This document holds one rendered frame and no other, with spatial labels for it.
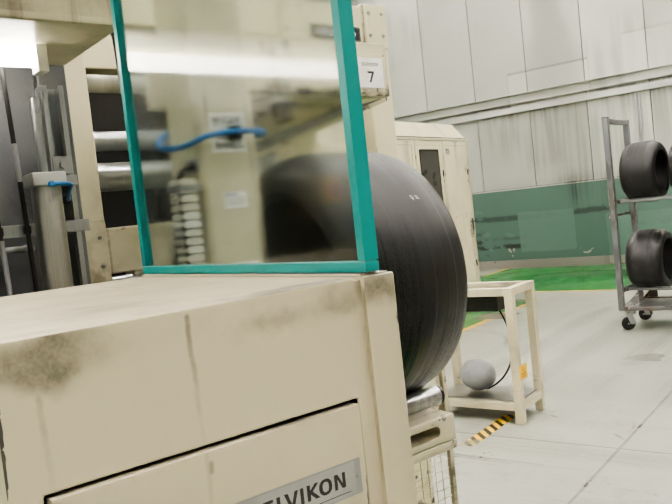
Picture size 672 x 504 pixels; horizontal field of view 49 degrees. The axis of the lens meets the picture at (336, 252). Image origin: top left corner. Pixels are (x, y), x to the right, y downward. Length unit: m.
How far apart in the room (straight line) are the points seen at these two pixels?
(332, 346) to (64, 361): 0.26
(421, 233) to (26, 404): 1.02
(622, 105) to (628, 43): 0.97
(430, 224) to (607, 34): 11.82
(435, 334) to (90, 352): 1.01
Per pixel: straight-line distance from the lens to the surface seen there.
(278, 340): 0.69
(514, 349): 4.41
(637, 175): 7.00
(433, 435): 1.70
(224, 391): 0.66
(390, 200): 1.48
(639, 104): 12.94
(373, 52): 2.08
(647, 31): 13.07
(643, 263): 7.03
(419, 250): 1.46
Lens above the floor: 1.33
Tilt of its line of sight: 3 degrees down
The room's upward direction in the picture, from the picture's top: 6 degrees counter-clockwise
